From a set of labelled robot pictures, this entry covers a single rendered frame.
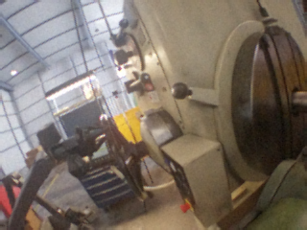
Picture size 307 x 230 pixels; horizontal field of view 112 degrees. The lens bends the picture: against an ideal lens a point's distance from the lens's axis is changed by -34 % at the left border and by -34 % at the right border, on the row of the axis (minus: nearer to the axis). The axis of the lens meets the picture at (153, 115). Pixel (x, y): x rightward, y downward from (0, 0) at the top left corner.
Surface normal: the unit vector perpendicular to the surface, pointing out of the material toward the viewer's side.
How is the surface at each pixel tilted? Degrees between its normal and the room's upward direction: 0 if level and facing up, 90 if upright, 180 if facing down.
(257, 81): 90
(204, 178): 90
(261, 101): 90
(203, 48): 90
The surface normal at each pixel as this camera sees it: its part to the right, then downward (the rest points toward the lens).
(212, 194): 0.27, 0.07
